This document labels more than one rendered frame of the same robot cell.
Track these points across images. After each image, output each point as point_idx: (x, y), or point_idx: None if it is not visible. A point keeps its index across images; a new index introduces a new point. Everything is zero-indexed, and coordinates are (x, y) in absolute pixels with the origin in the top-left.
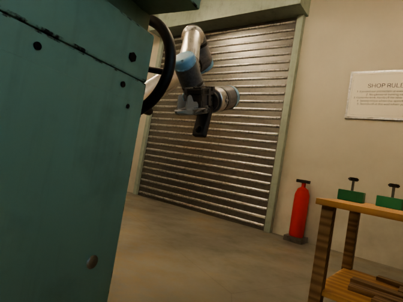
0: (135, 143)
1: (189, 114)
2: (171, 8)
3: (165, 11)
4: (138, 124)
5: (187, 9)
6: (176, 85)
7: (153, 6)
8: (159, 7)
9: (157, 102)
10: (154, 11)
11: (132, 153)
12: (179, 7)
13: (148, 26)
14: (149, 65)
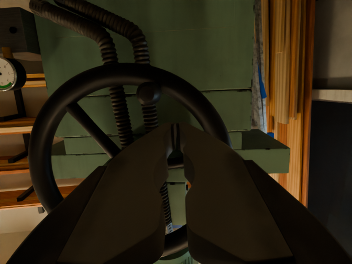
0: (253, 31)
1: (228, 146)
2: (265, 146)
3: (259, 147)
4: (253, 50)
5: (279, 147)
6: None
7: (250, 145)
8: (255, 146)
9: (207, 100)
10: (248, 147)
11: (254, 21)
12: (273, 146)
13: (241, 140)
14: (251, 105)
